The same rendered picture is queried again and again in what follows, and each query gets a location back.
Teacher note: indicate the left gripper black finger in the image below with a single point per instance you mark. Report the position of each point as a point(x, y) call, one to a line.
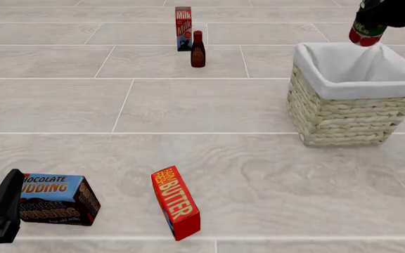
point(7, 195)

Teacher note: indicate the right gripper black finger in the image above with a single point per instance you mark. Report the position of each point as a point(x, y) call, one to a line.
point(369, 8)

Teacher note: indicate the tomato sauce can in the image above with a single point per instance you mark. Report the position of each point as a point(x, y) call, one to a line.
point(366, 34)

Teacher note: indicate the woven basket with white liner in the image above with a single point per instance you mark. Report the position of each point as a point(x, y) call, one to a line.
point(350, 110)

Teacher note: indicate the dark red sauce bottle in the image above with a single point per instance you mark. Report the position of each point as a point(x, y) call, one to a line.
point(198, 52)

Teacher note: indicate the chocolate pudding box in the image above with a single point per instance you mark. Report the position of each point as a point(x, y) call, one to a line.
point(56, 200)

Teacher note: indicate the red butter box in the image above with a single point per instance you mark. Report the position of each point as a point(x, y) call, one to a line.
point(178, 203)

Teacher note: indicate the red and blue milk carton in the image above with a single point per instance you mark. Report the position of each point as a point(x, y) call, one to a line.
point(183, 29)

